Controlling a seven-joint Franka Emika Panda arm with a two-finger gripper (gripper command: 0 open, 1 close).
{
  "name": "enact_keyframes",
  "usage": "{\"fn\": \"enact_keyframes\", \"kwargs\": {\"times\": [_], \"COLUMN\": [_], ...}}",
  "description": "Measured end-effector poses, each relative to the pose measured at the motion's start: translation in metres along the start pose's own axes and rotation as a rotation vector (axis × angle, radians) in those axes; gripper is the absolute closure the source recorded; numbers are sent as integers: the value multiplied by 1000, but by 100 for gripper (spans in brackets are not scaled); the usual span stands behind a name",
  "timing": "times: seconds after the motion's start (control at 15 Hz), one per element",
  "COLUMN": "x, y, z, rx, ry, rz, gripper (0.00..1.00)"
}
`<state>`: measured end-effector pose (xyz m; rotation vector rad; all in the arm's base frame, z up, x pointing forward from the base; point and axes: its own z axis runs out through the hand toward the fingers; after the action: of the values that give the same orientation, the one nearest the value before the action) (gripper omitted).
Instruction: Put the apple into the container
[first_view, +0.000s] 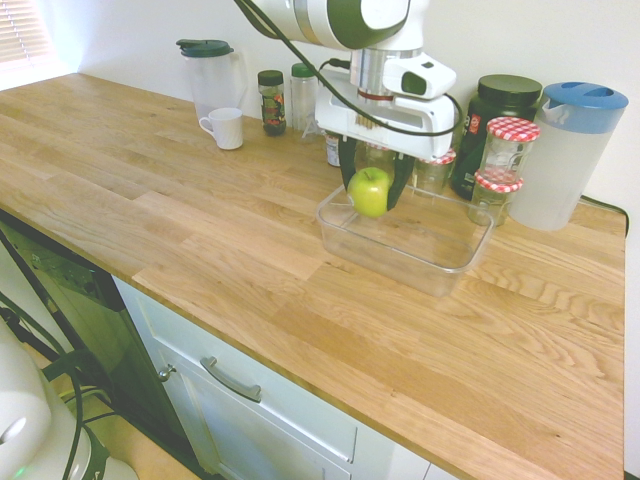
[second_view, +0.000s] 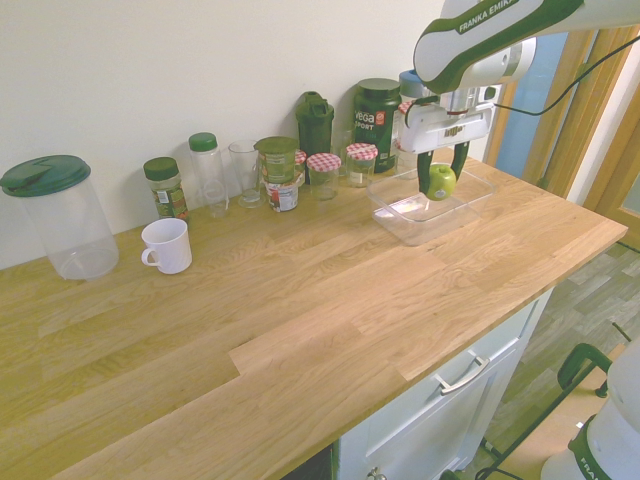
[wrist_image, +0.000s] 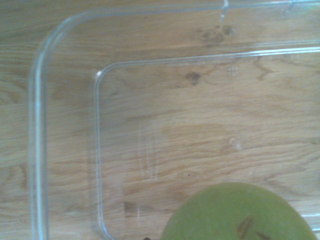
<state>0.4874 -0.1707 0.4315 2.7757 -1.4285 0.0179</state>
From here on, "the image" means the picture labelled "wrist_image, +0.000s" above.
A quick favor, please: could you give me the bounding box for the green apple with sticker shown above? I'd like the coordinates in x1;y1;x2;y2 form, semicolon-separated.
159;181;319;240

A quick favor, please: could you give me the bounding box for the clear plastic rectangular container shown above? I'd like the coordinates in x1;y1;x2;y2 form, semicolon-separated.
27;0;320;240

